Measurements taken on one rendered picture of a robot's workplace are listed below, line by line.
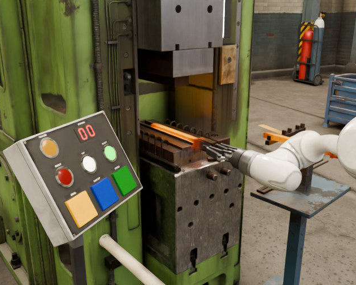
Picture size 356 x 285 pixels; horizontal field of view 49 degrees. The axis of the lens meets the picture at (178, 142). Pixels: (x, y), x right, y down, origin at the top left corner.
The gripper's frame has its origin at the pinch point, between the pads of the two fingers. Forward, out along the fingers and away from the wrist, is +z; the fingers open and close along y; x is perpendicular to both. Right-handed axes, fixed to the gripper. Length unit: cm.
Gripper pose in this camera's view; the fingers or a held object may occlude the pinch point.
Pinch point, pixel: (206, 145)
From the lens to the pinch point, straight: 153.7
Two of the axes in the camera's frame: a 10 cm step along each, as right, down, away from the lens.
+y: 7.8, -2.0, 6.0
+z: -6.3, -2.7, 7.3
